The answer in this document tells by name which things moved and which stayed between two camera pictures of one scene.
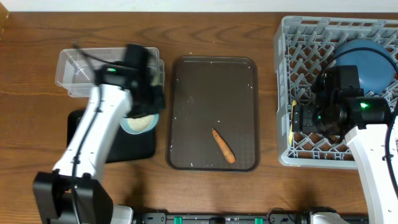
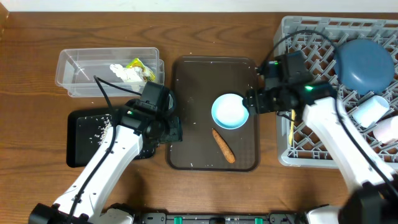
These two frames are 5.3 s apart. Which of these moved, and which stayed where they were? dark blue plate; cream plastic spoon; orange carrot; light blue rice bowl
Moved: light blue rice bowl
Stayed: cream plastic spoon; orange carrot; dark blue plate
